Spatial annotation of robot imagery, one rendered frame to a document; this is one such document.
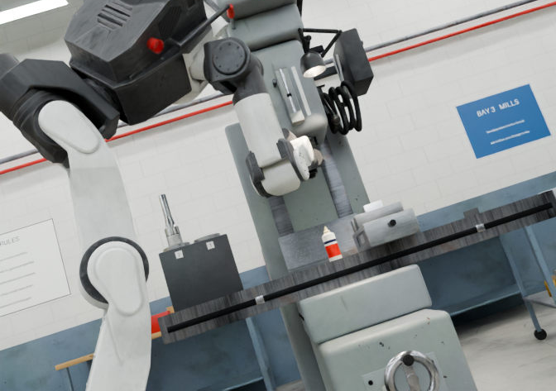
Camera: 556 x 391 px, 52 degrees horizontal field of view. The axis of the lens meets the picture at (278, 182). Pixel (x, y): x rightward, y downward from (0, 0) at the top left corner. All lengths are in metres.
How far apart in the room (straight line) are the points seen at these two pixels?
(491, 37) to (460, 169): 1.61
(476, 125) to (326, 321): 5.25
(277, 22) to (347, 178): 0.70
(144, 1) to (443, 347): 1.05
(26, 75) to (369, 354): 1.00
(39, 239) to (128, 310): 5.37
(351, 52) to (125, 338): 1.40
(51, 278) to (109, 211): 5.19
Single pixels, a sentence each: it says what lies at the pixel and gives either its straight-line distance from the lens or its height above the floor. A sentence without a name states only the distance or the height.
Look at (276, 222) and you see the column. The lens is 2.18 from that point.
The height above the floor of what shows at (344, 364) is 0.66.
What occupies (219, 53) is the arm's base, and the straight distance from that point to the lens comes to 1.34.
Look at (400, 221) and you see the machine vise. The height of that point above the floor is 0.95.
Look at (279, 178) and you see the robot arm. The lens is 1.34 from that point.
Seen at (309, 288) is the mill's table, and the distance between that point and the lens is 1.68.
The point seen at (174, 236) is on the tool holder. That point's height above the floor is 1.13.
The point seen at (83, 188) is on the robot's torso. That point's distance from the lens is 1.29.
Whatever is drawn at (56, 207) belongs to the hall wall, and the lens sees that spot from 6.53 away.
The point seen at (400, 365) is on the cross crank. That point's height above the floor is 0.64.
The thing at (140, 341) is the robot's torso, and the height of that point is 0.86.
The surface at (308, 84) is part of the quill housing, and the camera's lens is 1.83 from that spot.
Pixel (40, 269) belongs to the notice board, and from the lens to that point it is 6.51.
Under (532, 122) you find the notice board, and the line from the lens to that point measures 6.86.
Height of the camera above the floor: 0.86
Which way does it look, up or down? 11 degrees up
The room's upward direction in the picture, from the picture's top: 18 degrees counter-clockwise
